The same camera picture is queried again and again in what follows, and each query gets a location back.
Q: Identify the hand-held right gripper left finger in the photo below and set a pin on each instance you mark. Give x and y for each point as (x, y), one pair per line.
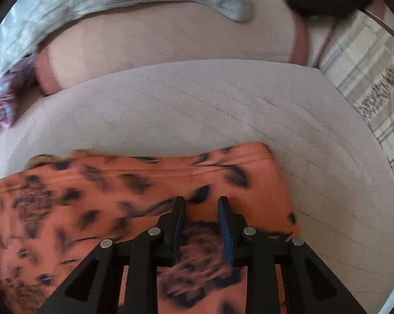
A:
(179, 232)

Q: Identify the grey quilted pillow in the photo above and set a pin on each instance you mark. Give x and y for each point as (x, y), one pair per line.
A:
(102, 3)

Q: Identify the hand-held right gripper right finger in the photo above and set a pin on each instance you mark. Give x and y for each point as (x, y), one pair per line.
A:
(225, 235)

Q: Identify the orange floral blouse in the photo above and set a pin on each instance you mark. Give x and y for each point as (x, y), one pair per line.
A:
(85, 219)

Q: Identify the purple floral cloth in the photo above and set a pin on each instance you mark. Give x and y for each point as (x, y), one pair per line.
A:
(7, 98)

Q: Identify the pink bolster pillow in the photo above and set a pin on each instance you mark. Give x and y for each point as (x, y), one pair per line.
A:
(170, 42)

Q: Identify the striped floral cushion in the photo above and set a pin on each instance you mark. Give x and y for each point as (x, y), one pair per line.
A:
(370, 81)

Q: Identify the pink headboard cushion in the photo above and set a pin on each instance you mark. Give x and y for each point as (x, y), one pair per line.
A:
(385, 18)

